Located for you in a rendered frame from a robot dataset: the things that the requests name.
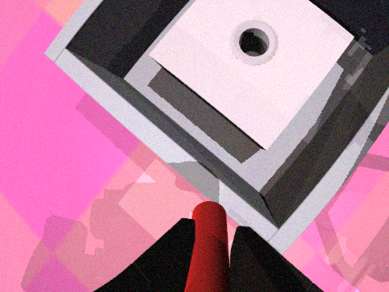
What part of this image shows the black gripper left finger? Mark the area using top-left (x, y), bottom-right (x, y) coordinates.
top-left (94, 217), bottom-right (195, 292)

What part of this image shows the red peg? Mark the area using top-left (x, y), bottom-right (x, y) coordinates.
top-left (185, 201), bottom-right (231, 292)

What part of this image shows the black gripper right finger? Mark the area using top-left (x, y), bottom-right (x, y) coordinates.
top-left (229, 226), bottom-right (324, 292)

